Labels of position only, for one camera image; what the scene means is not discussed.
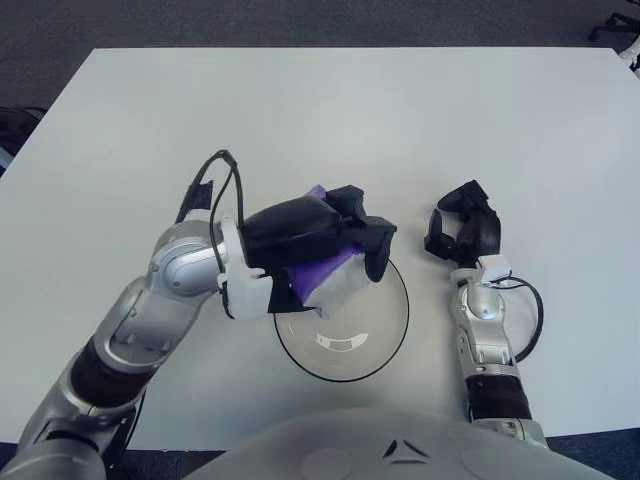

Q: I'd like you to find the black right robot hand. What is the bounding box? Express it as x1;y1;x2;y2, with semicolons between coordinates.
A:
422;179;503;265

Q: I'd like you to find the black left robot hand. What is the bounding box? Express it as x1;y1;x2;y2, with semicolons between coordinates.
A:
239;184;399;314

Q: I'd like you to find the purple tissue paper pack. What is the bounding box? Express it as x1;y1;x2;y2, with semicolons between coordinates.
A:
289;184;374;319

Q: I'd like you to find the white plate black rim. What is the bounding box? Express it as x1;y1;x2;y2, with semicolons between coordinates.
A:
272;259;411;384

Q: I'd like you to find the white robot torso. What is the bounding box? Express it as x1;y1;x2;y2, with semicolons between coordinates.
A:
184;408;640;480

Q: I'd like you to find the black office chair base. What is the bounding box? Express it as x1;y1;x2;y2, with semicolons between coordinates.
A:
588;13;640;42

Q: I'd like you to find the black bag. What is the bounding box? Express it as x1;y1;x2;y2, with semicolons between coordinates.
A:
0;107;49;151

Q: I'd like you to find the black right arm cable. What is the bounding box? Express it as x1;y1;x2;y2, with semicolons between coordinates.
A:
499;279;545;362

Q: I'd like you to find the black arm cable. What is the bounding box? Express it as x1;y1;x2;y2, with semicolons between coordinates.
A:
174;148;246;281
499;279;545;362

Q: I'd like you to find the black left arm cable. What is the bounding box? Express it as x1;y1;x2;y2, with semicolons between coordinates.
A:
174;148;246;281

